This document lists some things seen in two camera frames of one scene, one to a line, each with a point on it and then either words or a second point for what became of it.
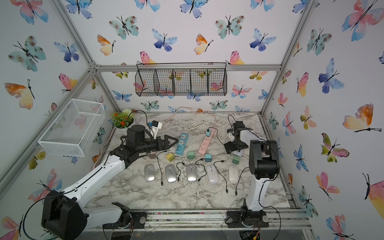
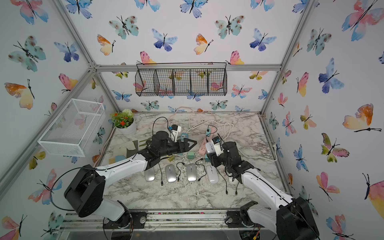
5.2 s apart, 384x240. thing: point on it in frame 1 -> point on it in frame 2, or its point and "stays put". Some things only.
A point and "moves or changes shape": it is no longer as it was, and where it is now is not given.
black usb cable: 201,159 stays put
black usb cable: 225,180 stays put
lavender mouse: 239,153 moves or changes shape
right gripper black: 231,148 -> 213,159
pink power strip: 206,142 stays put
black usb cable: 162,182 stays put
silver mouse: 191,170 stays put
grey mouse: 170,173 stays put
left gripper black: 165,142 -> 184,146
